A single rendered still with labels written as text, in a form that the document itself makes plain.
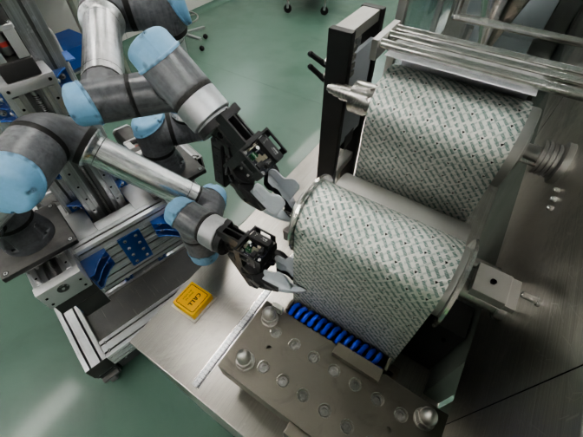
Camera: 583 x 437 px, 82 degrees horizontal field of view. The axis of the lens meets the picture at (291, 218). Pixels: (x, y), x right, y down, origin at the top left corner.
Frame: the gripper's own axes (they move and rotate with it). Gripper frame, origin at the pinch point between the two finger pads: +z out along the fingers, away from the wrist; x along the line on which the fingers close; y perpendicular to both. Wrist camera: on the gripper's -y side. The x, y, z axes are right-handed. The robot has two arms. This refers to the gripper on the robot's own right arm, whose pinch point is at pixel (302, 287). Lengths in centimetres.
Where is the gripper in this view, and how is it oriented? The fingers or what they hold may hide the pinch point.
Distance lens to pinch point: 68.9
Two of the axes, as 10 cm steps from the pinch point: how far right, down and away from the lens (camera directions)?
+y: 0.0, -6.3, -7.7
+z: 8.4, 4.2, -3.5
